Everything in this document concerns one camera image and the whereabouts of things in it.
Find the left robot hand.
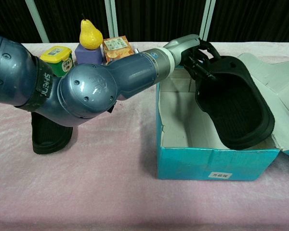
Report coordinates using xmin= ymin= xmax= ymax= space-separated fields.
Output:
xmin=163 ymin=34 xmax=222 ymax=81

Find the black rubber slipper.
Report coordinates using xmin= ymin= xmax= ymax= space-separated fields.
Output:
xmin=30 ymin=112 xmax=73 ymax=154
xmin=195 ymin=42 xmax=276 ymax=150

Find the orange snack box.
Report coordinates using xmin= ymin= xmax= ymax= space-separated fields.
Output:
xmin=102 ymin=35 xmax=137 ymax=65

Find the teal cardboard shoe box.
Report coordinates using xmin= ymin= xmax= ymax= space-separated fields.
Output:
xmin=156 ymin=51 xmax=289 ymax=181

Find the black curtain panel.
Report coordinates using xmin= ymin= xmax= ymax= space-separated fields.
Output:
xmin=117 ymin=0 xmax=205 ymax=43
xmin=210 ymin=0 xmax=289 ymax=43
xmin=0 ymin=0 xmax=43 ymax=44
xmin=30 ymin=0 xmax=110 ymax=44

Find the yellow pear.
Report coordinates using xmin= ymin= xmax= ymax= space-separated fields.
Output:
xmin=79 ymin=19 xmax=104 ymax=51

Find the purple block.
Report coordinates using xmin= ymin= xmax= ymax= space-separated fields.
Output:
xmin=75 ymin=43 xmax=104 ymax=65

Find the green container yellow lid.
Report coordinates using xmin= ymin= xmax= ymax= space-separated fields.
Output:
xmin=39 ymin=45 xmax=74 ymax=77

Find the pink plush table cloth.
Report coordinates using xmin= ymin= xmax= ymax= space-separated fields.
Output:
xmin=0 ymin=42 xmax=289 ymax=231

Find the aluminium partition post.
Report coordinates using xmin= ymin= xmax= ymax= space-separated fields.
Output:
xmin=105 ymin=0 xmax=118 ymax=39
xmin=199 ymin=0 xmax=219 ymax=43
xmin=25 ymin=0 xmax=50 ymax=43

